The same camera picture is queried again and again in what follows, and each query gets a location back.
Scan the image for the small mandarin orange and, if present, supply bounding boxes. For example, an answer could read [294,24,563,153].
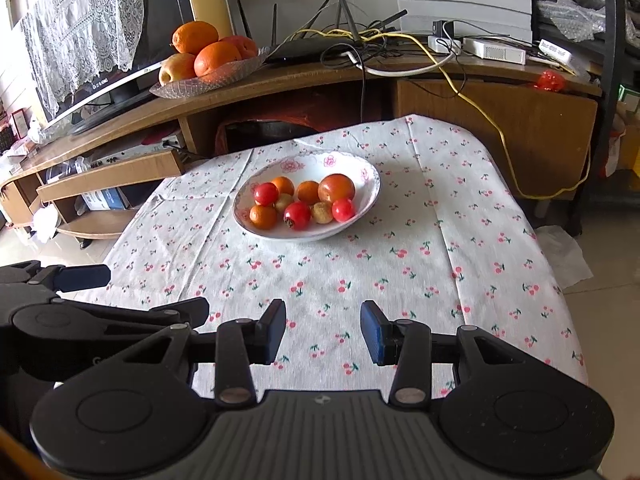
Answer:
[296,180,319,206]
[250,205,280,231]

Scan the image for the red cherry tomato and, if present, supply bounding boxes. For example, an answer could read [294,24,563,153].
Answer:
[253,182,280,207]
[283,202,311,231]
[331,198,356,223]

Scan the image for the tan longan fruit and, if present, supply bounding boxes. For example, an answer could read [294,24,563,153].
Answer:
[311,202,334,226]
[274,193,294,214]

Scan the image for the oval orange kumquat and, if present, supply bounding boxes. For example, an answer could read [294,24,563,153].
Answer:
[271,176,295,196]

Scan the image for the large red tomato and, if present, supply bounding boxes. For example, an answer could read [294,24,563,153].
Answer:
[318,174,356,204]

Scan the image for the wooden TV cabinet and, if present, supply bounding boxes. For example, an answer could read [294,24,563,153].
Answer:
[1,55,599,240]

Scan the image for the cherry print tablecloth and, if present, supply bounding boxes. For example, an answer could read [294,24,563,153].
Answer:
[77,115,587,391]

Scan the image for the white floral porcelain bowl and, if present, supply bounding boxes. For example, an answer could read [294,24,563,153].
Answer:
[233,151,381,243]

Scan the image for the glass fruit dish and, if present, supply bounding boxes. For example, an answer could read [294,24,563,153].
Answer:
[150,50,268,100]

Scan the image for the yellow red apple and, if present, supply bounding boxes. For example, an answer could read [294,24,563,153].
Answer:
[158,53,196,87]

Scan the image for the white lace cloth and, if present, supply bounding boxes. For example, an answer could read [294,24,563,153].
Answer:
[20,0,145,117]

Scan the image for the large orange front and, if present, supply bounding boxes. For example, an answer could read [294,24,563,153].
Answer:
[194,41,242,77]

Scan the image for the large orange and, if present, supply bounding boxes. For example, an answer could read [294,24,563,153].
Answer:
[194,41,242,77]
[171,21,219,55]

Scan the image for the large orange top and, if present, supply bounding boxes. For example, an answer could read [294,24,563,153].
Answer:
[171,21,219,55]

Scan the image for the television screen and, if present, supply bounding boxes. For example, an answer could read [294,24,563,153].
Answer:
[21,0,193,131]

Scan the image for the orange fruit behind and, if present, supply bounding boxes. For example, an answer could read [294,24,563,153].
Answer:
[222,35,258,60]

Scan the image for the red plastic item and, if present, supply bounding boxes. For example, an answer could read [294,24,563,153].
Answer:
[534,70,566,92]

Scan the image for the white power strip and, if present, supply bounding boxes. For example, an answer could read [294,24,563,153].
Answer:
[426,34,528,66]

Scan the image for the black router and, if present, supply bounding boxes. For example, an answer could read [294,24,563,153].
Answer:
[255,0,408,65]

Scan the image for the white adapter box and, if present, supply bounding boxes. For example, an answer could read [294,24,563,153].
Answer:
[537,39,589,78]

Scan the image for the black metal shelf rack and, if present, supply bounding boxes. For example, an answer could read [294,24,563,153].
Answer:
[532,0,639,236]

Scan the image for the white thick cable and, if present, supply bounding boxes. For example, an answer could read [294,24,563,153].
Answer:
[342,48,457,79]

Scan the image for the yellow cable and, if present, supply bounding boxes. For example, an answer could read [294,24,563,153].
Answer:
[278,0,592,201]

